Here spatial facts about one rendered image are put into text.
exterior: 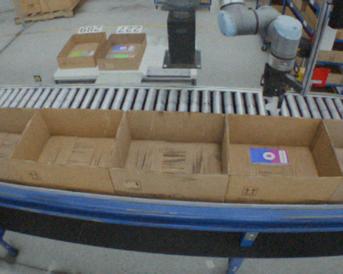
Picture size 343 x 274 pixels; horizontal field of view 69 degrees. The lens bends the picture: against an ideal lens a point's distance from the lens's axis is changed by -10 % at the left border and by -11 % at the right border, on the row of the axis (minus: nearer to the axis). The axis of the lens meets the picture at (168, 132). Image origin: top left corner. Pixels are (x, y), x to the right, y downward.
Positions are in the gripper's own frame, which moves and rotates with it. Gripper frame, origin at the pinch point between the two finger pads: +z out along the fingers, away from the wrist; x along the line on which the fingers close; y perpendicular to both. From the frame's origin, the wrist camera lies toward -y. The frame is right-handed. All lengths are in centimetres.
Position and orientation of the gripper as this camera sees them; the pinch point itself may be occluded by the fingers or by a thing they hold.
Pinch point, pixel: (274, 109)
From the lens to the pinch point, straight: 114.5
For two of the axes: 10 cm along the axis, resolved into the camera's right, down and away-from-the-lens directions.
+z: 0.4, 7.1, 7.1
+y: -9.9, -0.4, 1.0
